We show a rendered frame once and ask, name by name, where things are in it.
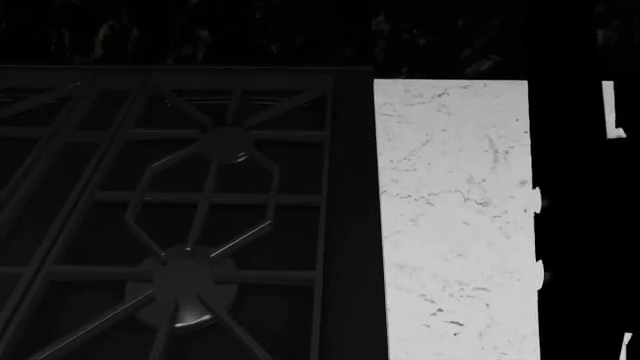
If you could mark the large round black burner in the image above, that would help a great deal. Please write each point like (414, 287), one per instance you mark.
(182, 288)

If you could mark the small round black burner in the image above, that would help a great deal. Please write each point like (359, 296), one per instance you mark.
(227, 144)

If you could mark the black boxy appliance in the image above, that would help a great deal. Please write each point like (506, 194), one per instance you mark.
(580, 225)

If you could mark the black cast iron grate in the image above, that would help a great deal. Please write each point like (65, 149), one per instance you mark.
(60, 123)
(210, 197)

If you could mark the black gas cooktop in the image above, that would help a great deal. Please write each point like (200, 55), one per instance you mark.
(352, 225)

